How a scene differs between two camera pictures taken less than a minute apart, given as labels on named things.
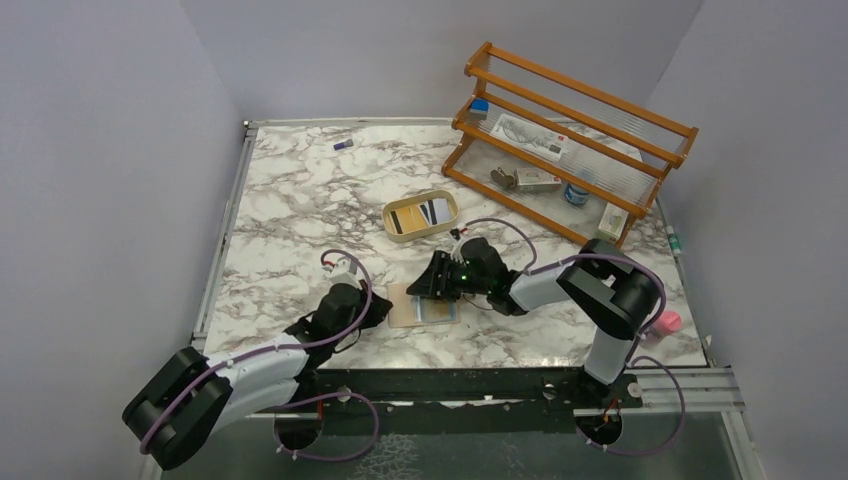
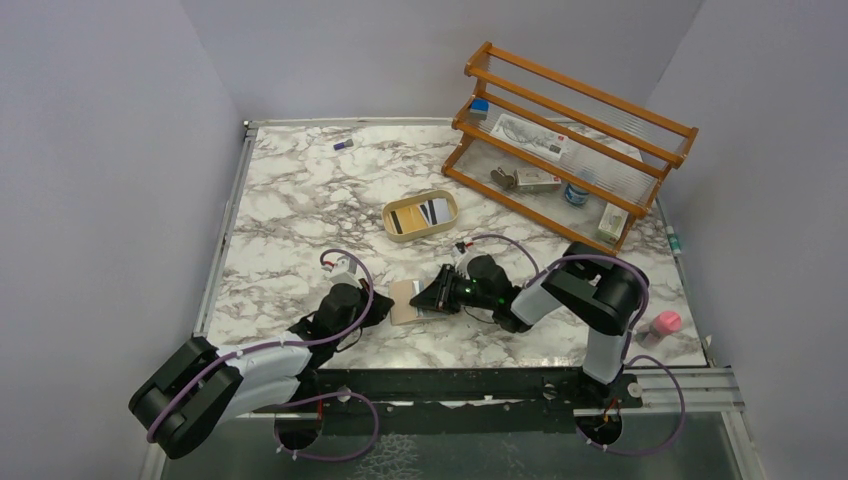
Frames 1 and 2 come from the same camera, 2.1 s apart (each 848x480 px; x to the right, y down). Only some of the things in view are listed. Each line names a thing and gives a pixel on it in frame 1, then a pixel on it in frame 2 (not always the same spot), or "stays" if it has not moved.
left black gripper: [370, 312] stays
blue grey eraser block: [479, 109] stays
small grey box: [536, 180] stays
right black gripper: [439, 276] -> [448, 291]
